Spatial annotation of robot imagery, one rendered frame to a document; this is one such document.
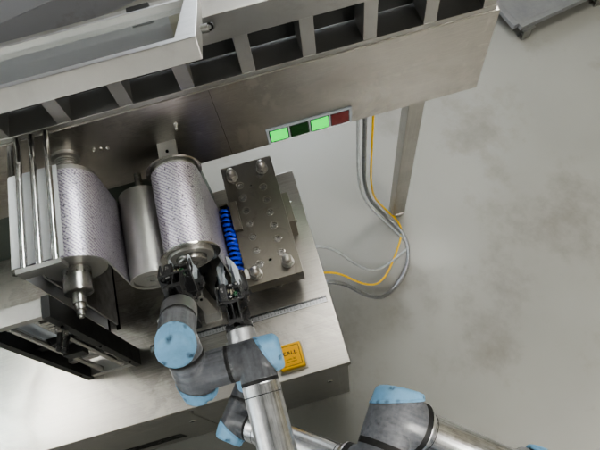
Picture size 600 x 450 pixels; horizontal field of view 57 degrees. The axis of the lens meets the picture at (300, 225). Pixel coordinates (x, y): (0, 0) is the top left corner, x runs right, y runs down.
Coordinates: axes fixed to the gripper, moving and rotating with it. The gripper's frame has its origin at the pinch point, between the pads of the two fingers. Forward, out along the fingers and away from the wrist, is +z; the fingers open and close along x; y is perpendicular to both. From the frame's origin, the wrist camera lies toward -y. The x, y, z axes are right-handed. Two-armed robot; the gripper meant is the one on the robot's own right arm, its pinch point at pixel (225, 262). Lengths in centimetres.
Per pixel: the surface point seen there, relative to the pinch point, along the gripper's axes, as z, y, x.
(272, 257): 0.1, -6.1, -12.6
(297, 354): -26.3, -16.6, -12.0
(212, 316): -8.0, -17.9, 9.5
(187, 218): 4.7, 21.8, 3.9
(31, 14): 223, -89, 89
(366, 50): 30, 34, -49
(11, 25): 220, -89, 102
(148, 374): -19.2, -19.2, 31.4
